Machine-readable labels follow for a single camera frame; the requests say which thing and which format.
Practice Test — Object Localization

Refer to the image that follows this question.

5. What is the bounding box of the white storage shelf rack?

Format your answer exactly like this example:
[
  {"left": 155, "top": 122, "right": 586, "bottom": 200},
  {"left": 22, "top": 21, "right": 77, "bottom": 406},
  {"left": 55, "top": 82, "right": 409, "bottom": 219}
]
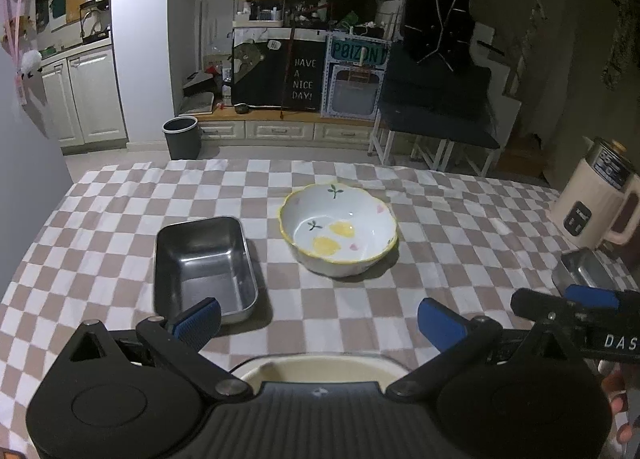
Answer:
[{"left": 232, "top": 0, "right": 285, "bottom": 28}]

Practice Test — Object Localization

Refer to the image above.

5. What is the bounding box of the lemon-pattern white bowl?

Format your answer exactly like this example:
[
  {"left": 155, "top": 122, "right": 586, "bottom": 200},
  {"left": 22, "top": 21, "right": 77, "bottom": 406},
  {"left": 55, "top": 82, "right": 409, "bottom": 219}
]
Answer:
[{"left": 278, "top": 182, "right": 398, "bottom": 278}]

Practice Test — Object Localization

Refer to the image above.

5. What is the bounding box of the white low drawer cabinet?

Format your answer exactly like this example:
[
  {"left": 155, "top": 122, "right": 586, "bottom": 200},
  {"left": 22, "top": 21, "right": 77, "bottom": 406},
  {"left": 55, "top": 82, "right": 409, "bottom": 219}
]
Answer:
[{"left": 195, "top": 107, "right": 373, "bottom": 149}]

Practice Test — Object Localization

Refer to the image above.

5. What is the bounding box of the dark waste bin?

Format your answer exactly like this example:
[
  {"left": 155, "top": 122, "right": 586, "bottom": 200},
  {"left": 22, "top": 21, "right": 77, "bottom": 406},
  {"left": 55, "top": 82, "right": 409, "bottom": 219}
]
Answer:
[{"left": 163, "top": 116, "right": 202, "bottom": 160}]

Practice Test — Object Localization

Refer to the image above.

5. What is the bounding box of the small rectangular steel tray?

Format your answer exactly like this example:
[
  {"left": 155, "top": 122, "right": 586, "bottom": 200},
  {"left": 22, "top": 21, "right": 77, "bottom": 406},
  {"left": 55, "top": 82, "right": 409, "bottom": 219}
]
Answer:
[{"left": 551, "top": 248, "right": 625, "bottom": 295}]

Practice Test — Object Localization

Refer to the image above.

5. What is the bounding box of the black vest on hanger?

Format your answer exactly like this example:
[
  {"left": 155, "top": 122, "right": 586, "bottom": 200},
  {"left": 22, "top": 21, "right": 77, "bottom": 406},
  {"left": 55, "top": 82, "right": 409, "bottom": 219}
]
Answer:
[{"left": 400, "top": 0, "right": 475, "bottom": 72}]

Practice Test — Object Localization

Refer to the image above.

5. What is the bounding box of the checkered tablecloth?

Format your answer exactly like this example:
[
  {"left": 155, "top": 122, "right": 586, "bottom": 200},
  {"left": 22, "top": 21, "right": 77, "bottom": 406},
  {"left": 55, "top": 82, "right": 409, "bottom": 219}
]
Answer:
[{"left": 1, "top": 159, "right": 573, "bottom": 457}]

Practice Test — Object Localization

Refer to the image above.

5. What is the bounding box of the beige electric kettle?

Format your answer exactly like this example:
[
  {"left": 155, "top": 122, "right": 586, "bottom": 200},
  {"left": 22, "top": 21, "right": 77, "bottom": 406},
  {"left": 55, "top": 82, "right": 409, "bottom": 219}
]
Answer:
[{"left": 549, "top": 138, "right": 639, "bottom": 250}]

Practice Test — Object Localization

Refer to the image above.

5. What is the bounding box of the white kitchen cabinet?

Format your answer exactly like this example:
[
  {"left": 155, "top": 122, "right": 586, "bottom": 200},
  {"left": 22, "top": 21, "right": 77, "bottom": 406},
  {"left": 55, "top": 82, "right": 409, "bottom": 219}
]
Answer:
[{"left": 42, "top": 45, "right": 128, "bottom": 149}]

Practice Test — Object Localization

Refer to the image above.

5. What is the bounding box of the person's right hand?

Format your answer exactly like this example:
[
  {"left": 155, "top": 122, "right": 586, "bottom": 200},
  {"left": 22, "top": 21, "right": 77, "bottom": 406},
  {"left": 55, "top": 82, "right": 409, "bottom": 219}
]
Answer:
[{"left": 601, "top": 368, "right": 634, "bottom": 445}]

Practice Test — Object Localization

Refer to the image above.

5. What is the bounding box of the black have-a-nice-day sign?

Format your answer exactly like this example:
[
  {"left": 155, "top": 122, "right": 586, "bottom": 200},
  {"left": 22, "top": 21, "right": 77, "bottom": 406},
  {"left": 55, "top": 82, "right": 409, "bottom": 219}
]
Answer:
[{"left": 231, "top": 39, "right": 326, "bottom": 112}]

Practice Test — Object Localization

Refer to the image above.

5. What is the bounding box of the dark folding chair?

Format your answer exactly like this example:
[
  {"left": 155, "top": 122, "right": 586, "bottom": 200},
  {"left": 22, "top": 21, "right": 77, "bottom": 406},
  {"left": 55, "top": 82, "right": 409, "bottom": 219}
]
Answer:
[{"left": 368, "top": 41, "right": 500, "bottom": 162}]

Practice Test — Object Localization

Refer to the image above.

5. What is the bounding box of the poizon printed box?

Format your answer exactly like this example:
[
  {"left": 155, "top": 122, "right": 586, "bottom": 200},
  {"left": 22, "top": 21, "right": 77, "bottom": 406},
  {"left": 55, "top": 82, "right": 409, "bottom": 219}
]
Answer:
[{"left": 320, "top": 32, "right": 392, "bottom": 122}]

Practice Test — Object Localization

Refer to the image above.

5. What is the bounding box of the large rectangular steel tray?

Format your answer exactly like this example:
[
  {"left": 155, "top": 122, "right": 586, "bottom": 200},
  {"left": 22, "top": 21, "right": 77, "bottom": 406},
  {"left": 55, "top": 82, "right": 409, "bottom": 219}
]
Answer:
[{"left": 153, "top": 216, "right": 259, "bottom": 325}]

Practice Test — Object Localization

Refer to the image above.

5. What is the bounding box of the cream two-handled ceramic bowl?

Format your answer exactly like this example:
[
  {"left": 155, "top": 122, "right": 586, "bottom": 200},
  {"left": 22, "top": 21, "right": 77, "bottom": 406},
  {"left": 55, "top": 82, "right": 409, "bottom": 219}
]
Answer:
[{"left": 232, "top": 353, "right": 409, "bottom": 389}]

